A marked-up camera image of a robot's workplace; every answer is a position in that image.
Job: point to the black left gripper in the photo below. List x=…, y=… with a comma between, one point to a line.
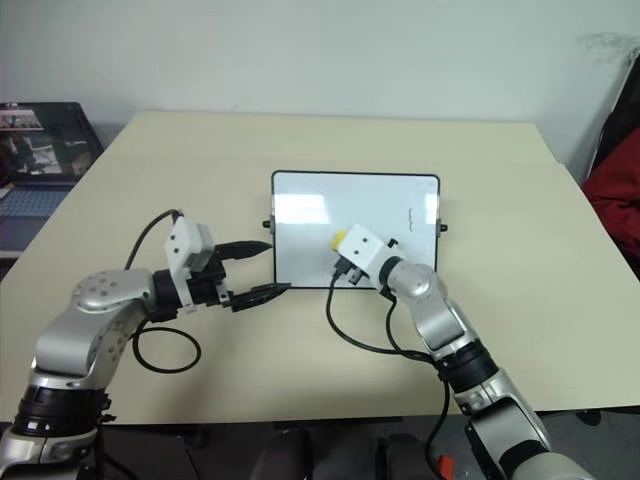
x=207, y=285

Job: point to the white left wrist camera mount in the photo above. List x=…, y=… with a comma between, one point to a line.
x=181, y=245

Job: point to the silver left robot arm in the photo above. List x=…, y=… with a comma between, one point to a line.
x=95, y=310

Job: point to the dark rounded shape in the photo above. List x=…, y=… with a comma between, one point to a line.
x=407, y=457

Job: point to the black-framed whiteboard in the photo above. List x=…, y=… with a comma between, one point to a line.
x=320, y=225

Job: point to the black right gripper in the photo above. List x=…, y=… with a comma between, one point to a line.
x=356, y=277

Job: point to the yellow whiteboard eraser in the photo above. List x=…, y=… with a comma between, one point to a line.
x=339, y=240

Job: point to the red cloth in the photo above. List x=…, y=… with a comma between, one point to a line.
x=617, y=190

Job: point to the small red tag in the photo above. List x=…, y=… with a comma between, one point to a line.
x=444, y=455

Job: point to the open laptop computer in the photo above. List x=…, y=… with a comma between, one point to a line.
x=40, y=150

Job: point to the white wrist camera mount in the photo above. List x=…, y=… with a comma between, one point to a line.
x=181, y=245
x=364, y=247

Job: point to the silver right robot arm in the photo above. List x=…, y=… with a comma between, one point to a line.
x=450, y=320

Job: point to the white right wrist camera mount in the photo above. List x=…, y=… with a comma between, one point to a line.
x=364, y=247

